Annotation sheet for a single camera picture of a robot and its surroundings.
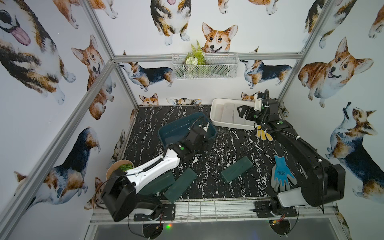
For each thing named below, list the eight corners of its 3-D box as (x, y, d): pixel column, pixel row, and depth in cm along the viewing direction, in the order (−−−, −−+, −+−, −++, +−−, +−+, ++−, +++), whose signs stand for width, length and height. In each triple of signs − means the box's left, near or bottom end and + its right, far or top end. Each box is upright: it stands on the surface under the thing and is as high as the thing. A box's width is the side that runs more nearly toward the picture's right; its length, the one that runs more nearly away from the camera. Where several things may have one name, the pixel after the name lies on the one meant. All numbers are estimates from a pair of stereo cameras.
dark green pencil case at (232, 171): (227, 183, 85) (228, 182, 83) (220, 173, 88) (220, 172, 86) (252, 165, 91) (253, 163, 90) (245, 156, 95) (245, 155, 93)
